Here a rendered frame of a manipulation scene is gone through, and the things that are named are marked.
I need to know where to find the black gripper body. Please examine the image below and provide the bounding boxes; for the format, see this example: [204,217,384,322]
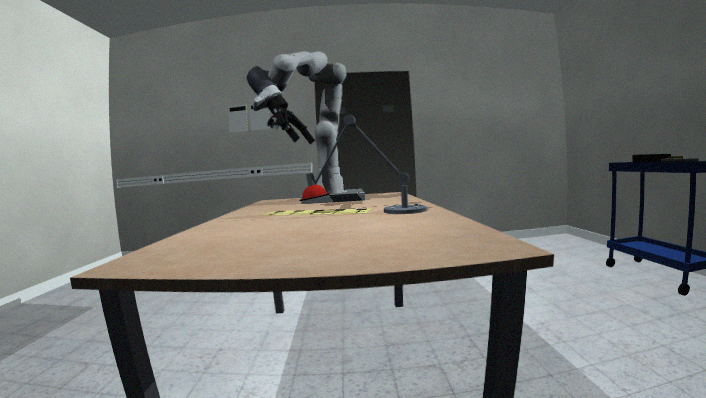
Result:
[267,95,291,121]

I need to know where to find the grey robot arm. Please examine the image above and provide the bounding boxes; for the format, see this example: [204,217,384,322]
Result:
[247,51,347,194]

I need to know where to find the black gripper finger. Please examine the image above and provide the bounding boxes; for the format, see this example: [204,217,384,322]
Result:
[272,107,300,142]
[287,110,315,144]

